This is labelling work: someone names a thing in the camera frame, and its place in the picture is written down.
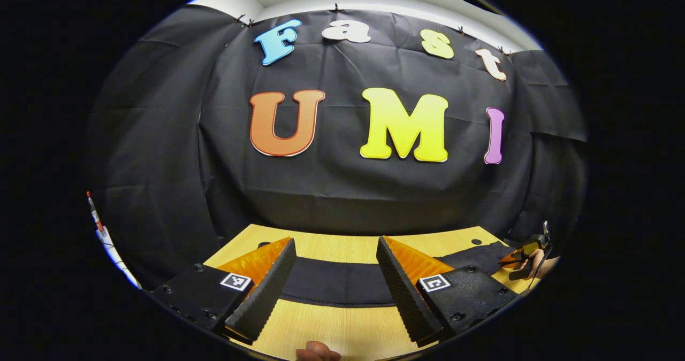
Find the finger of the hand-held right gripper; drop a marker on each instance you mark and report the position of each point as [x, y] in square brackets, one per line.
[516, 256]

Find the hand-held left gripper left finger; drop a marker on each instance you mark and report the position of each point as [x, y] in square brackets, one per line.
[265, 297]

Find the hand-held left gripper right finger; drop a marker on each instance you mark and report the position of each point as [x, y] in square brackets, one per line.
[406, 302]

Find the dark blue jeans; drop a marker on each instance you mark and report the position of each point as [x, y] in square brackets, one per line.
[337, 281]

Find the black backdrop cloth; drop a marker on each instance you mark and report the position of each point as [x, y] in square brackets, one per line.
[342, 190]

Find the thin white red rod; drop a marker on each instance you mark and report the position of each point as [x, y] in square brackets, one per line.
[101, 234]

